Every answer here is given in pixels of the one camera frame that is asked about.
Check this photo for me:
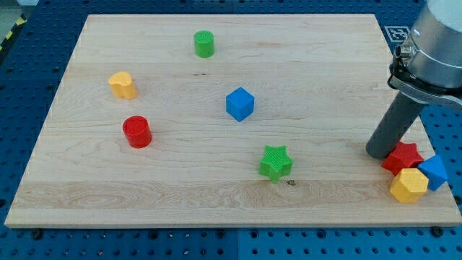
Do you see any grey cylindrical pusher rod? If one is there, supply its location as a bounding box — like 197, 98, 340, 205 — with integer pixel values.
365, 92, 424, 160

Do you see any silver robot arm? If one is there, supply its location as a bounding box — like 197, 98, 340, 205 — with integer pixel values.
365, 0, 461, 159

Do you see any red star block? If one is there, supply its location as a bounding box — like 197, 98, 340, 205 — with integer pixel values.
381, 142, 424, 176

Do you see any green star block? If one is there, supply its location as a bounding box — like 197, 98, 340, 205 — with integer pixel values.
258, 145, 293, 183

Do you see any blue pentagon block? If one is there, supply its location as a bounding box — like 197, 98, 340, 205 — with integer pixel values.
417, 155, 448, 191

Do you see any yellow hexagon block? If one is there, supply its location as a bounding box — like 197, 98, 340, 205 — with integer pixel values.
389, 168, 429, 203

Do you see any white fiducial marker tag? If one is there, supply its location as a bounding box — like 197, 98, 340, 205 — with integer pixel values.
384, 25, 409, 43

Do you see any blue cube block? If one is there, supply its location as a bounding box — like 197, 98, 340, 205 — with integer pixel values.
225, 87, 255, 122

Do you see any green cylinder block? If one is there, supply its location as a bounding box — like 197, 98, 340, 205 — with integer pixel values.
193, 30, 214, 58

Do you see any light wooden board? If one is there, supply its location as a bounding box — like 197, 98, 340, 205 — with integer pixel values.
5, 14, 461, 228

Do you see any red cylinder block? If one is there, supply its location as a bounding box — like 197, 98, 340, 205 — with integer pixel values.
122, 116, 152, 149

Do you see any yellow heart block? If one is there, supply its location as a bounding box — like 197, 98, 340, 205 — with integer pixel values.
108, 71, 138, 100

